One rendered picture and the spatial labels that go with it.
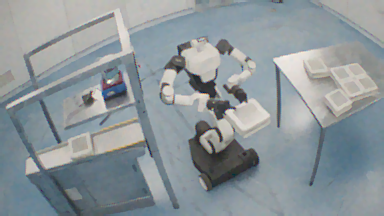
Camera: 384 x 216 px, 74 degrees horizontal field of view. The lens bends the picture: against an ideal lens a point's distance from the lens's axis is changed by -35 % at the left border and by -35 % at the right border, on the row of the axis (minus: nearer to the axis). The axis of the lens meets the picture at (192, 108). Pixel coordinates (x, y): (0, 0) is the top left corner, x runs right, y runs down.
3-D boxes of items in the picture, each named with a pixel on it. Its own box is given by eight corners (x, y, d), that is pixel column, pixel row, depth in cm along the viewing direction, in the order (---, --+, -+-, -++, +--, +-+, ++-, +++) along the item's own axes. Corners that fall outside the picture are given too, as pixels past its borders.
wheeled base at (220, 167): (180, 153, 382) (173, 129, 361) (224, 132, 397) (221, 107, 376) (210, 191, 336) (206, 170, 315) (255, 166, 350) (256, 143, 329)
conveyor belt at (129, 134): (140, 126, 298) (138, 122, 295) (147, 147, 278) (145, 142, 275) (27, 162, 278) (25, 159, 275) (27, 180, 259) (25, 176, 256)
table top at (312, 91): (356, 42, 359) (356, 40, 357) (404, 87, 274) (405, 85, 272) (272, 61, 341) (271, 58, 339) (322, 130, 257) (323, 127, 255)
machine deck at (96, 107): (128, 77, 273) (127, 73, 271) (136, 106, 244) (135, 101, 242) (65, 103, 264) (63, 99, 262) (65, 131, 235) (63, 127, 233)
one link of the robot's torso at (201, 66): (175, 78, 319) (168, 43, 296) (210, 63, 329) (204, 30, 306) (192, 95, 298) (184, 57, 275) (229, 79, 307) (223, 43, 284)
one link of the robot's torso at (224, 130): (215, 144, 322) (192, 93, 322) (233, 135, 327) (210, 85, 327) (221, 143, 307) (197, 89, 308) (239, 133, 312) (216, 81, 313)
